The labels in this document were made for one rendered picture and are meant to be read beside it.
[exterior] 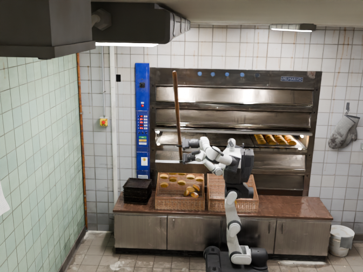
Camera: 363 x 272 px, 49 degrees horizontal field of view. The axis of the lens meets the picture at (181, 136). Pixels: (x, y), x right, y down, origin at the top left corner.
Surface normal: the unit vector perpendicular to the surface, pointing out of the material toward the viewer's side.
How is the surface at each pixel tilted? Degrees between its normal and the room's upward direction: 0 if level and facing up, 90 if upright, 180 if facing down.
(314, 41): 90
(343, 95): 90
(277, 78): 91
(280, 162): 70
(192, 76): 90
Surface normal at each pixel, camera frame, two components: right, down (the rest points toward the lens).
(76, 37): 1.00, 0.03
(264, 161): -0.06, -0.05
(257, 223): -0.04, 0.27
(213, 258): 0.02, -0.96
